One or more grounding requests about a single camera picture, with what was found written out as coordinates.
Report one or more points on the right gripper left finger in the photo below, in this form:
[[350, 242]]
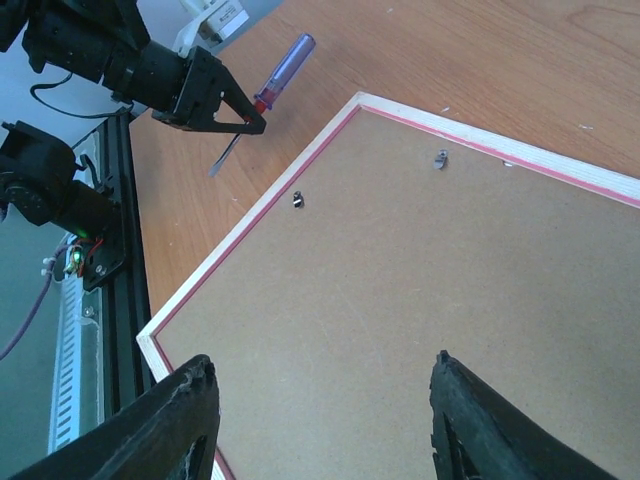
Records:
[[170, 432]]

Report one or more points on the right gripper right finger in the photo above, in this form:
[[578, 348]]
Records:
[[478, 434]]

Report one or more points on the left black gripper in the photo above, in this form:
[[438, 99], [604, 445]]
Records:
[[195, 105]]

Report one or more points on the pink picture frame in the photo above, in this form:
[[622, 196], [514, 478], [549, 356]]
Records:
[[240, 230]]

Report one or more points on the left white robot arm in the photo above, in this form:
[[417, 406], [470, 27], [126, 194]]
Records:
[[107, 42]]

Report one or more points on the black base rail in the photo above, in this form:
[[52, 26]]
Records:
[[119, 268]]

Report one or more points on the light blue cable duct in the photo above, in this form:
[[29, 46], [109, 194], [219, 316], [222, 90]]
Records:
[[66, 388]]

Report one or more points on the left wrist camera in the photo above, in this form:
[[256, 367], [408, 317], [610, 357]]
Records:
[[214, 21]]

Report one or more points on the metal frame clip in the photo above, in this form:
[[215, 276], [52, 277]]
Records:
[[440, 161], [298, 200]]

